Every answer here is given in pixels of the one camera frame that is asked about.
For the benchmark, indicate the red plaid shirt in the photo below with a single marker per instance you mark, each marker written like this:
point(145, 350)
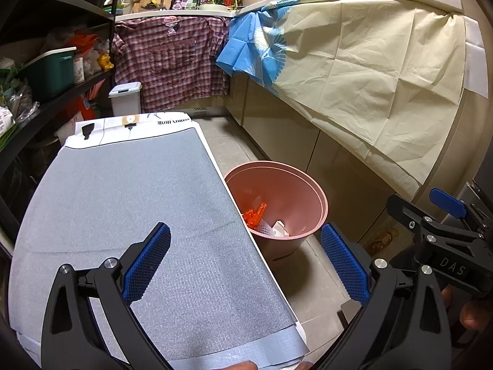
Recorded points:
point(173, 57)

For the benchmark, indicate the cream and blue tablecloth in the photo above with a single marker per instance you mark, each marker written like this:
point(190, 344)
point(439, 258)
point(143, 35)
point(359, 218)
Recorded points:
point(366, 65)

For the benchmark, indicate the beige base cabinets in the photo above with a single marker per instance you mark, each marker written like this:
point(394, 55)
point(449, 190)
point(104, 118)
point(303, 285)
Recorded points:
point(277, 123)

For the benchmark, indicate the black shelf rack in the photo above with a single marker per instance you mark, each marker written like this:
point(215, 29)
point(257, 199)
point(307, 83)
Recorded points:
point(77, 5)

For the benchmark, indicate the red plastic bag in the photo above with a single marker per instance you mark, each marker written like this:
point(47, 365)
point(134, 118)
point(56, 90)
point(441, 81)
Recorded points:
point(254, 216)

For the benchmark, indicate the person's right hand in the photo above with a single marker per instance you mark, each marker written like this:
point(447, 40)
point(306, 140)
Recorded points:
point(472, 314)

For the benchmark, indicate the white labelled jar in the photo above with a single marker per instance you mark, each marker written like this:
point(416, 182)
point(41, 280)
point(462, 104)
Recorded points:
point(79, 69)

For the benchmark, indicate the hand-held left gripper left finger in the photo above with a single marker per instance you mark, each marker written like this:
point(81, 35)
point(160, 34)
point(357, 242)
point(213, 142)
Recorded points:
point(148, 266)

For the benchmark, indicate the green and white food bag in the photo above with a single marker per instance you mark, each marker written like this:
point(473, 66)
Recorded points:
point(5, 123)

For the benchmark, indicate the person's left hand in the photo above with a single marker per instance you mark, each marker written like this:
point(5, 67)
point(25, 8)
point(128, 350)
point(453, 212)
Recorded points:
point(238, 366)

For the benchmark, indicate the pink bottle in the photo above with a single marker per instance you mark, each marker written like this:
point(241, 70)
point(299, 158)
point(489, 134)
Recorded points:
point(177, 4)

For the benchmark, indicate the white lidded bin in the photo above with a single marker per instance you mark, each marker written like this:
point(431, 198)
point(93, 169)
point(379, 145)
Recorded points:
point(125, 102)

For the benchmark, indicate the red bag on shelf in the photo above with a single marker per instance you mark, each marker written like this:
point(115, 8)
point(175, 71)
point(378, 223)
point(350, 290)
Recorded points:
point(83, 42)

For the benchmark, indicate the orange bag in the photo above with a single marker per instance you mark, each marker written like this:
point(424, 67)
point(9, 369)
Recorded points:
point(88, 104)

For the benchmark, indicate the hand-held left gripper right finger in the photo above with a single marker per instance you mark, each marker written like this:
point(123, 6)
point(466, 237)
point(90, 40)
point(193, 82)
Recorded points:
point(344, 266)

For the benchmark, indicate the green storage box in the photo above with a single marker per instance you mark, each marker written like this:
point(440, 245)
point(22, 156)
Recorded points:
point(50, 73)

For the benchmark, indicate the pink plastic bucket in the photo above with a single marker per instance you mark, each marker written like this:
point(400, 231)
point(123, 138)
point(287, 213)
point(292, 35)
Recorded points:
point(292, 185)

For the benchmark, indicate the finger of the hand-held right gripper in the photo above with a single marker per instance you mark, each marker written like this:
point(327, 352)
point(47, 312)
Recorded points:
point(448, 199)
point(408, 212)

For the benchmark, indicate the white paper sheet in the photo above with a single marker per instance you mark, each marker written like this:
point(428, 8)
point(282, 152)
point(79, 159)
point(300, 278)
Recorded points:
point(475, 57)

